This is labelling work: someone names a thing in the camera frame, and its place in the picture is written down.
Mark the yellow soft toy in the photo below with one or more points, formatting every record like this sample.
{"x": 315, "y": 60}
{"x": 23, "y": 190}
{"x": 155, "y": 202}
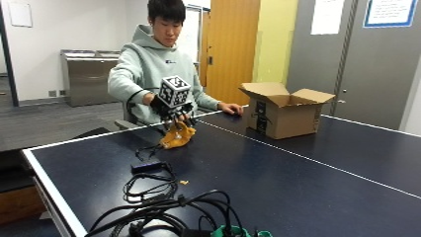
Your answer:
{"x": 178, "y": 136}

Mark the white marker cube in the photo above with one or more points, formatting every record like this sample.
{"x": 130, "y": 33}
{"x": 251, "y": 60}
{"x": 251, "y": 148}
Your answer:
{"x": 174, "y": 90}

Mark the grey chair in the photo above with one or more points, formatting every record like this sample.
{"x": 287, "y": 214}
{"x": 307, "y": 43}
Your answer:
{"x": 127, "y": 120}

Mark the small black adapter box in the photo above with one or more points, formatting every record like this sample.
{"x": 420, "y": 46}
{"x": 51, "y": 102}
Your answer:
{"x": 147, "y": 166}

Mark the the person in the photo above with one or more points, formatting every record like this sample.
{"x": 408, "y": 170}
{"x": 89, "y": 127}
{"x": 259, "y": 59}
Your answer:
{"x": 144, "y": 62}

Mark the small yellow scrap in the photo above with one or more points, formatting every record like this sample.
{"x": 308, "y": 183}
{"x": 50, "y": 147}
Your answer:
{"x": 184, "y": 182}

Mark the open cardboard box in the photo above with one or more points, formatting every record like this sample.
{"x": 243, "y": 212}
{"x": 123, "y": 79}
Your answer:
{"x": 283, "y": 110}

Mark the wooden door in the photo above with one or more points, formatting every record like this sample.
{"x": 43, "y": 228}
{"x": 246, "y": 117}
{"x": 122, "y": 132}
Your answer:
{"x": 231, "y": 49}

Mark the stainless steel waste bin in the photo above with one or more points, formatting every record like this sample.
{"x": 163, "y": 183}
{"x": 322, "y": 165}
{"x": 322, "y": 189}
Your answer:
{"x": 87, "y": 77}

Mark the whiteboard on stand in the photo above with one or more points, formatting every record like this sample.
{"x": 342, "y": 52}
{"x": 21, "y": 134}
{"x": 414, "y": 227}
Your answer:
{"x": 192, "y": 31}

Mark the green plastic object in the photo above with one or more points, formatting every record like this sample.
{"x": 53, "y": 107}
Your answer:
{"x": 235, "y": 232}

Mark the grey metal door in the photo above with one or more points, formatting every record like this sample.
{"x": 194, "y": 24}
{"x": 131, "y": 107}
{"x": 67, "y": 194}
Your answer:
{"x": 360, "y": 59}

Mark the white paper sheet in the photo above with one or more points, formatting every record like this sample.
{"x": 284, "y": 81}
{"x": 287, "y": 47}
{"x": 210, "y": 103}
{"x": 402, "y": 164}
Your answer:
{"x": 328, "y": 16}

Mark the blue framed notice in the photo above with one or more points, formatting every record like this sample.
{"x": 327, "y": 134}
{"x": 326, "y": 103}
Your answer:
{"x": 391, "y": 12}

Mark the white wall board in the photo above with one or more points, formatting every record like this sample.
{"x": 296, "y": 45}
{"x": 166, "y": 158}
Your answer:
{"x": 21, "y": 12}

